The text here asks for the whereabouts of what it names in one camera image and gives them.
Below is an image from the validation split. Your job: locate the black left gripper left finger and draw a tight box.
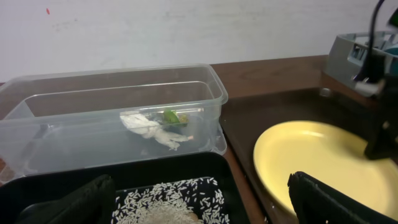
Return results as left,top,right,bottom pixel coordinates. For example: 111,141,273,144
16,175,116,224

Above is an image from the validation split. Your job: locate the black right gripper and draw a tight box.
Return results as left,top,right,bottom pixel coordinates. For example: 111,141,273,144
364,75,397,160

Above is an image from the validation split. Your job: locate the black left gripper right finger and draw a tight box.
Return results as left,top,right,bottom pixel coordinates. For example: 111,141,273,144
287,171,397,224

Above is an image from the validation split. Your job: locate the yellow plate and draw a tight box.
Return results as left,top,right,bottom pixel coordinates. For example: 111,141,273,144
253,121,397,219

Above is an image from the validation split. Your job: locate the leftover rice pile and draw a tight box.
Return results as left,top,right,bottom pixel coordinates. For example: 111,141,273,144
110,177,231,224

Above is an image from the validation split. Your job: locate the green pandan cake wrapper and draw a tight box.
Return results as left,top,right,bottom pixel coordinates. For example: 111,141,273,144
157,110,189,128

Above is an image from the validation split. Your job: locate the black food waste tray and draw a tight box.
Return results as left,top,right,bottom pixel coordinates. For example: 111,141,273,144
1,152,249,223

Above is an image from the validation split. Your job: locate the grey dishwasher rack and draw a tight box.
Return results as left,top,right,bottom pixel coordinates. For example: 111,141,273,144
324,31,397,96

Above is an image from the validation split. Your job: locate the clear plastic waste bin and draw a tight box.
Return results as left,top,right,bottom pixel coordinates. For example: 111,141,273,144
1,64,228,184

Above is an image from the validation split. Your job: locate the crumpled white tissue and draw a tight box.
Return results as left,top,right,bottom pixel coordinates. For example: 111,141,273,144
119,113,194,151

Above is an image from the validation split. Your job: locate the dark brown serving tray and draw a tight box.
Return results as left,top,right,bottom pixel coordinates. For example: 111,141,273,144
220,88,374,223

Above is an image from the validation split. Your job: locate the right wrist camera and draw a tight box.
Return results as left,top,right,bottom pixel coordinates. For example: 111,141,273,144
354,80,386,97

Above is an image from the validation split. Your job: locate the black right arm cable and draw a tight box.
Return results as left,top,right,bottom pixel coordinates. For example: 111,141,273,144
354,0,388,83

